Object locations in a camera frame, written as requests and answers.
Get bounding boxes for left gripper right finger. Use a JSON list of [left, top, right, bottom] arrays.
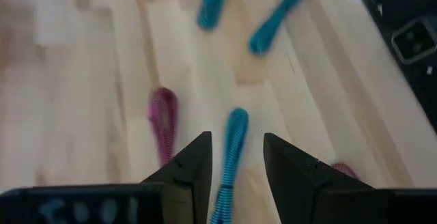
[[262, 132, 376, 224]]

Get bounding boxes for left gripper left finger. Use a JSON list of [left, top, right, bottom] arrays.
[[141, 130, 214, 224]]

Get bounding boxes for green utensils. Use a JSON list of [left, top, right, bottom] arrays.
[[197, 0, 234, 32]]

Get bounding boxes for magenta utensil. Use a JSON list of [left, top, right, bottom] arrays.
[[147, 86, 179, 167]]

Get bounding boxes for black aluminium table frame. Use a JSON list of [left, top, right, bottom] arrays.
[[350, 0, 437, 135]]

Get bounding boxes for teal braided USB cable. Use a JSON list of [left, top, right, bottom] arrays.
[[248, 0, 313, 56], [208, 107, 250, 224]]

